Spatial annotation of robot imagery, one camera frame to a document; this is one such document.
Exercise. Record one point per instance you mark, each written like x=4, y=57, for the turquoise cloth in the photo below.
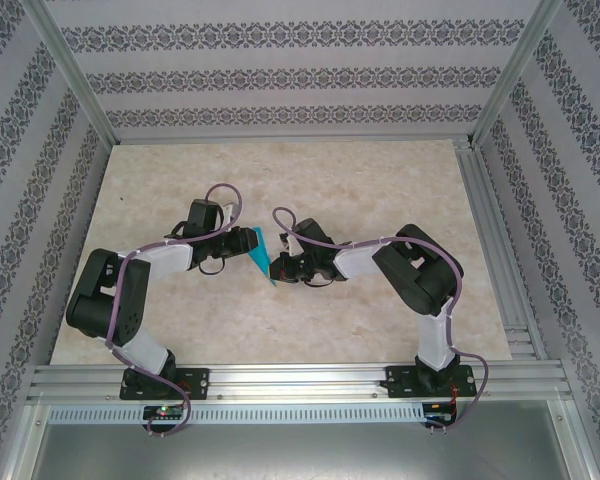
x=262, y=257

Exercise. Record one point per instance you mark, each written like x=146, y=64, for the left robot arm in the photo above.
x=170, y=255

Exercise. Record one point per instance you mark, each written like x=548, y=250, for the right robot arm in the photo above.
x=360, y=260

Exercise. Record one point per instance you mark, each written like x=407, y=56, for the small controller circuit board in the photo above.
x=437, y=407
x=165, y=412

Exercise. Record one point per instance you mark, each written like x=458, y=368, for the thin aluminium frame bar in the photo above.
x=290, y=140

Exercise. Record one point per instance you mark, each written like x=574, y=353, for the long aluminium mounting rail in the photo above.
x=300, y=380

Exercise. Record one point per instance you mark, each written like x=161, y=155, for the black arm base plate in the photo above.
x=197, y=382
x=397, y=382

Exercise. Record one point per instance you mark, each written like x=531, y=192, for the aluminium side rail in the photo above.
x=487, y=225

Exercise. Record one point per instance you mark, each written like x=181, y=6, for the aluminium frame post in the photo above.
x=516, y=65
x=70, y=65

